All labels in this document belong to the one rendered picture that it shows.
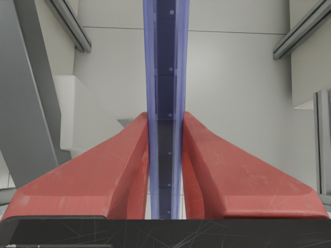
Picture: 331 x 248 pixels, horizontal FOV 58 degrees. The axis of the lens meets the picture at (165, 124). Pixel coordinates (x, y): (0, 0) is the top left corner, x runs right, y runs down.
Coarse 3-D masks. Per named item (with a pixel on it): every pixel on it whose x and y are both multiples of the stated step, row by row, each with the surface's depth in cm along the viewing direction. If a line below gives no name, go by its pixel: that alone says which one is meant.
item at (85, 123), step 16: (64, 80) 24; (64, 96) 24; (80, 96) 25; (64, 112) 23; (80, 112) 25; (96, 112) 31; (64, 128) 23; (80, 128) 25; (96, 128) 31; (112, 128) 42; (64, 144) 23; (80, 144) 25; (96, 144) 31
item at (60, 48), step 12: (36, 0) 72; (72, 0) 99; (48, 12) 79; (48, 24) 79; (60, 24) 88; (48, 36) 80; (60, 36) 89; (48, 48) 80; (60, 48) 89; (72, 48) 101; (60, 60) 89; (72, 60) 101; (60, 72) 90; (72, 72) 102
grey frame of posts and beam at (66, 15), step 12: (48, 0) 76; (60, 0) 76; (60, 12) 83; (72, 12) 87; (72, 24) 88; (72, 36) 96; (84, 36) 102; (84, 48) 106; (0, 192) 51; (12, 192) 55; (0, 204) 53
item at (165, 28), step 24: (144, 0) 9; (168, 0) 9; (144, 24) 9; (168, 24) 9; (144, 48) 10; (168, 48) 10; (168, 72) 10; (168, 96) 11; (168, 120) 11; (168, 144) 12; (168, 168) 13; (168, 192) 14; (168, 216) 15
